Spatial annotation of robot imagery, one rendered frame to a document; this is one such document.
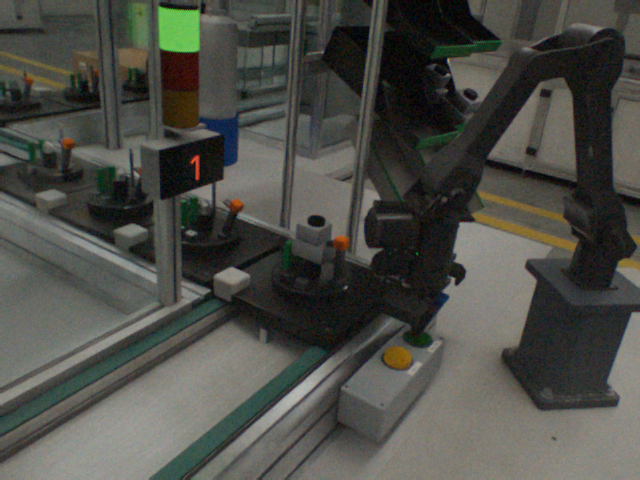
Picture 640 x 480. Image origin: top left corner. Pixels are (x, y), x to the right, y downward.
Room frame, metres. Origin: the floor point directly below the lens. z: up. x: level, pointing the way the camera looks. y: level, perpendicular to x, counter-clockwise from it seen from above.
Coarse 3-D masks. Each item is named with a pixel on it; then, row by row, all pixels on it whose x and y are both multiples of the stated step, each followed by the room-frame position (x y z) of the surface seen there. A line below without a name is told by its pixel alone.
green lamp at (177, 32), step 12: (168, 12) 0.77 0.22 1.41; (180, 12) 0.77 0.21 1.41; (192, 12) 0.78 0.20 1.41; (168, 24) 0.77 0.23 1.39; (180, 24) 0.77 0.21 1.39; (192, 24) 0.78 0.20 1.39; (168, 36) 0.77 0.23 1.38; (180, 36) 0.77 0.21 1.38; (192, 36) 0.78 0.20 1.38; (168, 48) 0.77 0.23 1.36; (180, 48) 0.77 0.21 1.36; (192, 48) 0.78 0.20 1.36
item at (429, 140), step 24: (336, 48) 1.17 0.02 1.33; (360, 48) 1.14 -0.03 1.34; (384, 48) 1.26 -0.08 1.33; (336, 72) 1.17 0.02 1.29; (360, 72) 1.13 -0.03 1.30; (384, 72) 1.25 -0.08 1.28; (408, 72) 1.21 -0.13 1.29; (360, 96) 1.13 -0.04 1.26; (384, 96) 1.09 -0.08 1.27; (408, 96) 1.21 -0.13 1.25; (384, 120) 1.08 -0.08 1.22; (408, 120) 1.12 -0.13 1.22; (432, 120) 1.16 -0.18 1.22; (408, 144) 1.04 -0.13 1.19; (432, 144) 1.07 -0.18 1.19
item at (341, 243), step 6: (330, 240) 0.88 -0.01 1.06; (336, 240) 0.86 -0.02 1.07; (342, 240) 0.86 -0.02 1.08; (348, 240) 0.87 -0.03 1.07; (330, 246) 0.87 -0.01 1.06; (336, 246) 0.86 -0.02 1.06; (342, 246) 0.85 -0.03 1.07; (348, 246) 0.87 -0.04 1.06; (336, 252) 0.86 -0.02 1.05; (342, 252) 0.86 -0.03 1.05; (336, 258) 0.86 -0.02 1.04; (342, 258) 0.86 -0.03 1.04; (336, 264) 0.86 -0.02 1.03; (342, 264) 0.86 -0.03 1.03; (336, 270) 0.86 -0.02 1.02; (342, 270) 0.87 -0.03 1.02; (336, 276) 0.86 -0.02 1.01; (342, 276) 0.87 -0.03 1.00
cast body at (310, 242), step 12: (312, 216) 0.90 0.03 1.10; (300, 228) 0.88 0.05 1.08; (312, 228) 0.87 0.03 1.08; (324, 228) 0.88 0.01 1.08; (288, 240) 0.91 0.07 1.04; (300, 240) 0.88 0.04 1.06; (312, 240) 0.87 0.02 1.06; (324, 240) 0.88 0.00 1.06; (300, 252) 0.88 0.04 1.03; (312, 252) 0.87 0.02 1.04; (324, 252) 0.86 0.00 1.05
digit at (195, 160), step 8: (200, 144) 0.79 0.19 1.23; (184, 152) 0.76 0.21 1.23; (192, 152) 0.77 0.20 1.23; (200, 152) 0.79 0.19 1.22; (184, 160) 0.76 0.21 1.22; (192, 160) 0.77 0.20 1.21; (200, 160) 0.79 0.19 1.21; (184, 168) 0.76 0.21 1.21; (192, 168) 0.77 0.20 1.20; (200, 168) 0.79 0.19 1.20; (184, 176) 0.76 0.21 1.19; (192, 176) 0.77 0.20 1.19; (200, 176) 0.79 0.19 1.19; (184, 184) 0.76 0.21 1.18; (192, 184) 0.77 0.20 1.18
